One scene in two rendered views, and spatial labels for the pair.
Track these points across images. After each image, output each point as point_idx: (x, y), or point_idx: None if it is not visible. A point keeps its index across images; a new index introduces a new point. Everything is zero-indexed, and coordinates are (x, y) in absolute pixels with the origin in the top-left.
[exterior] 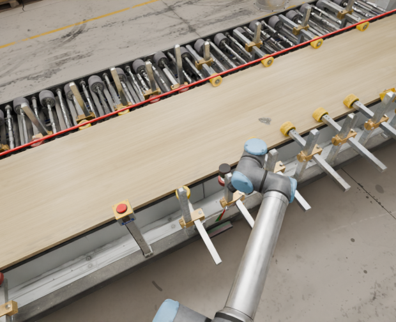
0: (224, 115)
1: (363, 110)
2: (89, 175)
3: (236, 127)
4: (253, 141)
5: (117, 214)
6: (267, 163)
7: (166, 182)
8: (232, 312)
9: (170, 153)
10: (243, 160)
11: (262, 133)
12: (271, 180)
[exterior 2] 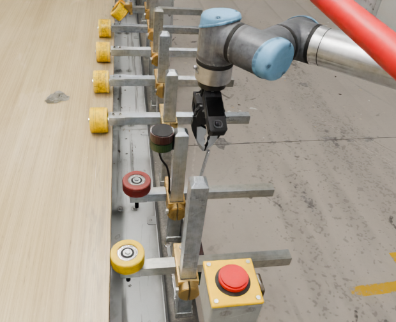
0: None
1: (129, 27)
2: None
3: (35, 130)
4: (212, 12)
5: (250, 296)
6: (167, 103)
7: (79, 277)
8: None
9: None
10: (243, 33)
11: (80, 110)
12: (294, 25)
